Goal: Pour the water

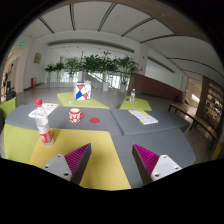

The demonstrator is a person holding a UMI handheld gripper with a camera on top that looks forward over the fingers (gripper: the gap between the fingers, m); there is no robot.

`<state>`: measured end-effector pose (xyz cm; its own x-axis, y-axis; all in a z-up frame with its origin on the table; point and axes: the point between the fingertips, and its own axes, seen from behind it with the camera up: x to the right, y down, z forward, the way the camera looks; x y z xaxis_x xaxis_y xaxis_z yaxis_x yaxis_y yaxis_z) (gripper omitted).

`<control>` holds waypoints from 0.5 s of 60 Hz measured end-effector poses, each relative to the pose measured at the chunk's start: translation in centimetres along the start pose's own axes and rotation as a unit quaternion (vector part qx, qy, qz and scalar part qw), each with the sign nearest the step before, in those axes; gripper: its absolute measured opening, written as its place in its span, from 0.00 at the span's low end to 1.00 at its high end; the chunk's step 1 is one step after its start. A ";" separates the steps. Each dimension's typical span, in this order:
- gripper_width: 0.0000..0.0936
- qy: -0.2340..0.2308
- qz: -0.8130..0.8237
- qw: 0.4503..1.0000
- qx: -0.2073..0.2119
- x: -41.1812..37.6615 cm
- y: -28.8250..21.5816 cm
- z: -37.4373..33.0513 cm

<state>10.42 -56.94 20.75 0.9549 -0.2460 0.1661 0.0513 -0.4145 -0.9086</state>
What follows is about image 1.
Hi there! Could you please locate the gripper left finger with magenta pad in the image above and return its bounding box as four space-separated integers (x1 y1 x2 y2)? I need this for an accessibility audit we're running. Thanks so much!
42 143 91 185

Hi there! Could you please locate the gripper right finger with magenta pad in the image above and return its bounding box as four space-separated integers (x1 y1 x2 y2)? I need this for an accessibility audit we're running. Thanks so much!
132 144 181 185

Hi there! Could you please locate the clear water bottle red cap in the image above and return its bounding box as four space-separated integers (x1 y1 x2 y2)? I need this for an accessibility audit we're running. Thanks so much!
35 99 54 146

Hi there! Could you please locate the small distant water bottle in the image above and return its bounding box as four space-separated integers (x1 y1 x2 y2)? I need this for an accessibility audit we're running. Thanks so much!
129 89 135 103

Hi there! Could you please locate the yellow white booklet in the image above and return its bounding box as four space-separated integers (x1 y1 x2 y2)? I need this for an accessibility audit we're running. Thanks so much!
129 110 158 125

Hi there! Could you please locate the red white patterned mug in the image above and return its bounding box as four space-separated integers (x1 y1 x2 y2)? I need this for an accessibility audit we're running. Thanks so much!
69 108 84 123

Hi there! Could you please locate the red round coaster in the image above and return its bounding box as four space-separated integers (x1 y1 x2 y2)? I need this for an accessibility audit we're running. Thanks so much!
89 117 100 123

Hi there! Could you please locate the white paper sheet left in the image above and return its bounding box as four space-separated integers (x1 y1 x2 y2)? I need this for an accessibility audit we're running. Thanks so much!
28 103 58 118

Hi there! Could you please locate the long wooden bench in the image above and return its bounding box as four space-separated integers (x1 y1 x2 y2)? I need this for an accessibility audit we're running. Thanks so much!
168 103 217 146

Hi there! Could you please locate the white red blue cube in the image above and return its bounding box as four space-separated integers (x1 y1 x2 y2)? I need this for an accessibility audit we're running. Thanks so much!
74 83 91 100

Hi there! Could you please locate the wooden bookshelf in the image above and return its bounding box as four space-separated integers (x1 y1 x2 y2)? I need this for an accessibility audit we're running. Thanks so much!
195 75 224 132

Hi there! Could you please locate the green chair left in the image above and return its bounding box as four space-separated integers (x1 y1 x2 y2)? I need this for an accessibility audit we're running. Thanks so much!
0 97 17 119

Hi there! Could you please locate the red fire extinguisher box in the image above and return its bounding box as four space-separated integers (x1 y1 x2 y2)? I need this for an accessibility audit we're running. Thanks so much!
31 77 36 88

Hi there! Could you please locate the potted plant left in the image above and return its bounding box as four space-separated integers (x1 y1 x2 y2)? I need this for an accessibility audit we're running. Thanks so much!
45 62 65 83

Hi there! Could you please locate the potted plant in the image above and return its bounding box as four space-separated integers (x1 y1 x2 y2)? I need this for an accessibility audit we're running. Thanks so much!
82 51 118 92
117 56 138 93
45 62 65 83

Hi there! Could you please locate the potted plant right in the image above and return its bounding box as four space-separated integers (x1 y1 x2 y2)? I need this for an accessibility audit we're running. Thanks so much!
117 56 138 93

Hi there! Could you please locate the potted plant centre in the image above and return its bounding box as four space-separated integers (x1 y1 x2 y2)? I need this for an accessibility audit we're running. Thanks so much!
82 51 118 92

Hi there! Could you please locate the framed wall picture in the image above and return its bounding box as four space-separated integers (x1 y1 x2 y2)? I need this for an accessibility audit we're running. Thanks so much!
34 53 42 64

